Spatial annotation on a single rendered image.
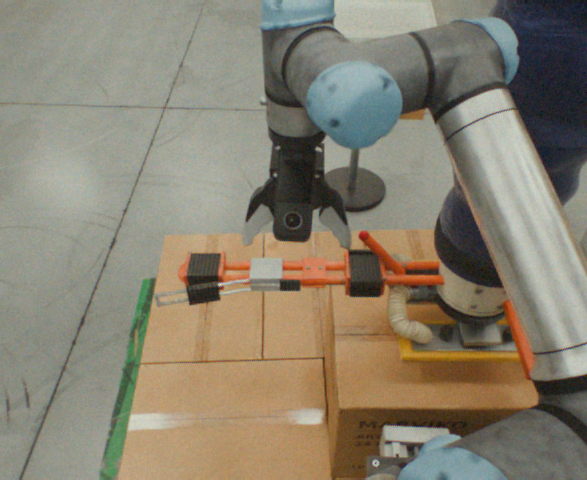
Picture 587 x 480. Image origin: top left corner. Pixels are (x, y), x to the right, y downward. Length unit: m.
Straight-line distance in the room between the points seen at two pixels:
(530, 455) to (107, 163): 3.35
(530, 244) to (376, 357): 0.88
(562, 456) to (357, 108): 0.32
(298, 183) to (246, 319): 1.31
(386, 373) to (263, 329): 0.67
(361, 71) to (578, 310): 0.28
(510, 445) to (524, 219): 0.19
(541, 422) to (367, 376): 0.85
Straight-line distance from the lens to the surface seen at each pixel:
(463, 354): 1.26
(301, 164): 0.66
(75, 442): 2.45
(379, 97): 0.50
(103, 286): 2.89
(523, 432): 0.51
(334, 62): 0.51
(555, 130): 0.91
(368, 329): 1.42
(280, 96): 0.61
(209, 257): 1.22
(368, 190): 3.24
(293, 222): 0.63
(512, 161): 0.54
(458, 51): 0.57
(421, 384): 1.35
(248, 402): 1.76
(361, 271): 1.19
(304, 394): 1.77
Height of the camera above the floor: 2.09
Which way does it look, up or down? 46 degrees down
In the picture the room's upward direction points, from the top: straight up
